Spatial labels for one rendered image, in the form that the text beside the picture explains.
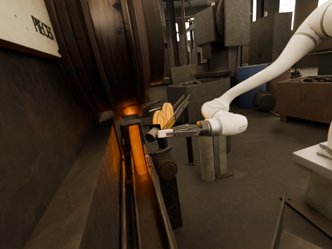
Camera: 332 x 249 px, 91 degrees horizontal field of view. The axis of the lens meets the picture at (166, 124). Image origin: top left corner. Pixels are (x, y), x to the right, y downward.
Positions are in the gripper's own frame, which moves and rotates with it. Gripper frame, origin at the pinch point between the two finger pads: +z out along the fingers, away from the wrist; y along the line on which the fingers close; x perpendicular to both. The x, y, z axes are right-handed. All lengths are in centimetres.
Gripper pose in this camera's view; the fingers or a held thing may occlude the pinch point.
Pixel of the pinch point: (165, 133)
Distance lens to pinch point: 74.2
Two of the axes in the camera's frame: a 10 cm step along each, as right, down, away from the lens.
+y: -2.4, -2.7, 9.3
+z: -9.7, 1.1, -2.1
